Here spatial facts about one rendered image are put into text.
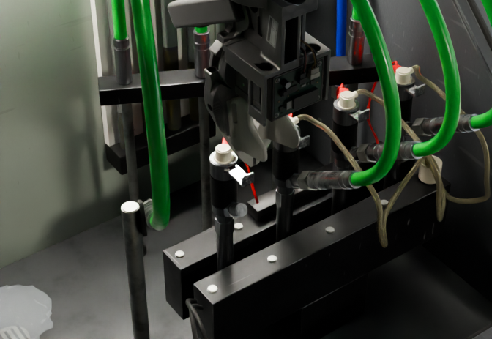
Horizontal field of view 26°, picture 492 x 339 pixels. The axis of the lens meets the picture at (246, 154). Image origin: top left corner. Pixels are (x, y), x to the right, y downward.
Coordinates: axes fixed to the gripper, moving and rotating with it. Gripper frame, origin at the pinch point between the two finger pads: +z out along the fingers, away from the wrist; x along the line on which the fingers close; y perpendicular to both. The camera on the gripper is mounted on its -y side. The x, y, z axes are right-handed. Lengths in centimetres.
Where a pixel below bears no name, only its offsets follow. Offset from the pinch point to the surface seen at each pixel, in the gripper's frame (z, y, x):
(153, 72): -18.5, 7.4, -14.0
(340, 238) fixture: 17.7, 0.5, 12.1
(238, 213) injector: 8.6, -1.0, -0.5
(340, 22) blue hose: 4.3, -18.3, 26.6
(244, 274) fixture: 17.7, -1.0, 0.3
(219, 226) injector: 12.4, -4.0, -0.9
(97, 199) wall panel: 28.5, -32.3, -1.3
